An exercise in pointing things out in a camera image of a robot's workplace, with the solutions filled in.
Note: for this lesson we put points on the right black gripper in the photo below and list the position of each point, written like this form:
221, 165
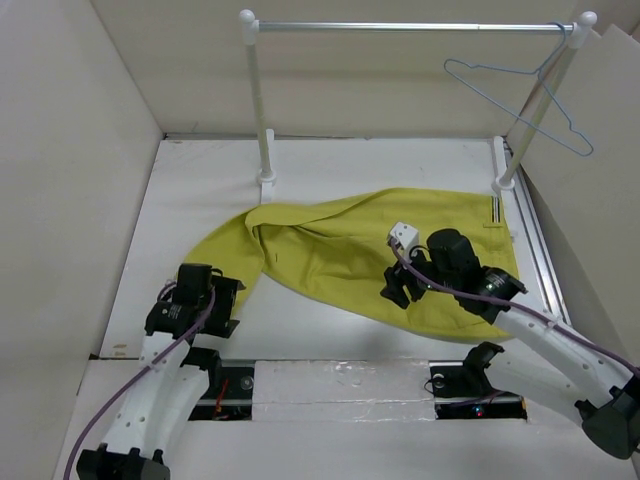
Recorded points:
393, 290

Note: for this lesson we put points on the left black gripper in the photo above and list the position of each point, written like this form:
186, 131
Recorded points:
225, 292

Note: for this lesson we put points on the yellow trousers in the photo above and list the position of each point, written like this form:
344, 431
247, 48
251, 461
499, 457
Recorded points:
336, 253

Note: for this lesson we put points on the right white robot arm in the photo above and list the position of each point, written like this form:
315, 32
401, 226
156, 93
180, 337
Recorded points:
595, 388

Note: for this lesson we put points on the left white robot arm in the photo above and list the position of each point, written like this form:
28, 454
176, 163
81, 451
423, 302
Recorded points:
131, 435

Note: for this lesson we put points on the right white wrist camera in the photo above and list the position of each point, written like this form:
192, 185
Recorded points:
403, 236

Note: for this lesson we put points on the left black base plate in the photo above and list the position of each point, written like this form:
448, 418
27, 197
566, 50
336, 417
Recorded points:
230, 396

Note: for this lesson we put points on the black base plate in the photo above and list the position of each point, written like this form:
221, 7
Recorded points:
461, 395
230, 396

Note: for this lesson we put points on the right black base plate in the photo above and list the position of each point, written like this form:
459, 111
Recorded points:
461, 395

